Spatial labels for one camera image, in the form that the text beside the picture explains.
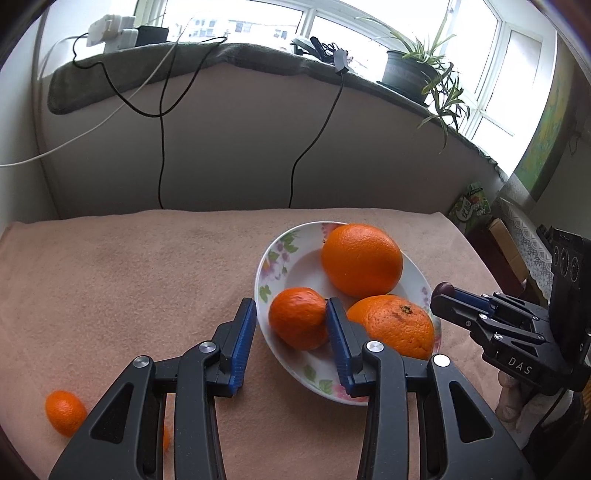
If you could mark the pink towel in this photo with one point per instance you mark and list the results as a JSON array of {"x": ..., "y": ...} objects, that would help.
[{"x": 138, "y": 286}]

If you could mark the medium tangerine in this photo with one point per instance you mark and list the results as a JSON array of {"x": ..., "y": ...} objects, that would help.
[{"x": 298, "y": 321}]

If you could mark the cardboard box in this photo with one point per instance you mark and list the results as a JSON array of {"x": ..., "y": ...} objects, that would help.
[{"x": 505, "y": 249}]

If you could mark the dark red plum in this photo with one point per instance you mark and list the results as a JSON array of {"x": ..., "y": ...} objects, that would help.
[{"x": 442, "y": 288}]

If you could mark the person's right hand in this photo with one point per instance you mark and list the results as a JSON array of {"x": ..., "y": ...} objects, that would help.
[{"x": 510, "y": 399}]

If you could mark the black power block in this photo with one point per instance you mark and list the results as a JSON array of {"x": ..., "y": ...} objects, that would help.
[{"x": 152, "y": 34}]

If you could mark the potted spider plant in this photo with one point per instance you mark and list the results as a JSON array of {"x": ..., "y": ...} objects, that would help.
[{"x": 404, "y": 74}]

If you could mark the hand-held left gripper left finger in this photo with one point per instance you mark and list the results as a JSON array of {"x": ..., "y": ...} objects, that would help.
[{"x": 242, "y": 341}]

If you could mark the green printed bag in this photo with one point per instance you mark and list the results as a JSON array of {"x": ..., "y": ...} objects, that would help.
[{"x": 471, "y": 207}]

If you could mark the small tangerine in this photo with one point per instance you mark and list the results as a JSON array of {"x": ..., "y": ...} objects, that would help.
[
  {"x": 166, "y": 438},
  {"x": 65, "y": 412}
]

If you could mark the large orange with stem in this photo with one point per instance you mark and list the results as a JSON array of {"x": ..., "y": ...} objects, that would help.
[{"x": 392, "y": 325}]

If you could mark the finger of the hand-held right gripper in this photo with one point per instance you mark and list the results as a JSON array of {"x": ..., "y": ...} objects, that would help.
[
  {"x": 471, "y": 297},
  {"x": 455, "y": 311}
]

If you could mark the white flat device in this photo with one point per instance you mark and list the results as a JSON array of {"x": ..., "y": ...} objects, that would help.
[{"x": 300, "y": 45}]

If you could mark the grey windowsill cloth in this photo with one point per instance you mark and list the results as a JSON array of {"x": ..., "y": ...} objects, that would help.
[{"x": 258, "y": 57}]

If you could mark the white lace cloth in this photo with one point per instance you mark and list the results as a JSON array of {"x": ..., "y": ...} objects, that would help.
[{"x": 526, "y": 230}]

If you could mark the green yellow wall poster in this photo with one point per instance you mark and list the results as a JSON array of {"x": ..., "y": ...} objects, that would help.
[{"x": 547, "y": 134}]

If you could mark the floral white plate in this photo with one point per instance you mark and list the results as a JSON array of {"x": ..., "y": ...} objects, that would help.
[{"x": 300, "y": 272}]

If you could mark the black device on windowsill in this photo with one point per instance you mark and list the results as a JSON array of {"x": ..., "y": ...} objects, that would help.
[{"x": 330, "y": 53}]

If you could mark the large smooth orange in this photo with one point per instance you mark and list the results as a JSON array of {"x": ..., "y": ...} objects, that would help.
[{"x": 362, "y": 260}]

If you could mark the white charger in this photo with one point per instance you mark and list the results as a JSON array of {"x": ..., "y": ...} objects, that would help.
[
  {"x": 123, "y": 39},
  {"x": 104, "y": 28}
]

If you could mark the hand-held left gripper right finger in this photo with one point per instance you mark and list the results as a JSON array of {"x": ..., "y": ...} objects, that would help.
[{"x": 341, "y": 350}]

